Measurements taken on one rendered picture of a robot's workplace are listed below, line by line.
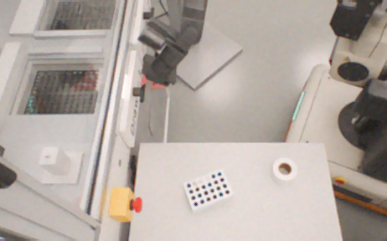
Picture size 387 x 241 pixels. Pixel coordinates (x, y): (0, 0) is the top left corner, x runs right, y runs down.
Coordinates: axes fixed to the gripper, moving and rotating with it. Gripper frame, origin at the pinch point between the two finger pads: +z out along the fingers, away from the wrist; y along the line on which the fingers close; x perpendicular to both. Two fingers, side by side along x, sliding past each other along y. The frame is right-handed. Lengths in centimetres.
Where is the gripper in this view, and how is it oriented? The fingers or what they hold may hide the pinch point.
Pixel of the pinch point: (147, 84)
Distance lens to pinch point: 99.7
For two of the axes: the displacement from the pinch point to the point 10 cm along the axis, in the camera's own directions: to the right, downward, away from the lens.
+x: -0.2, 8.7, -4.8
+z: -5.3, 4.1, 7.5
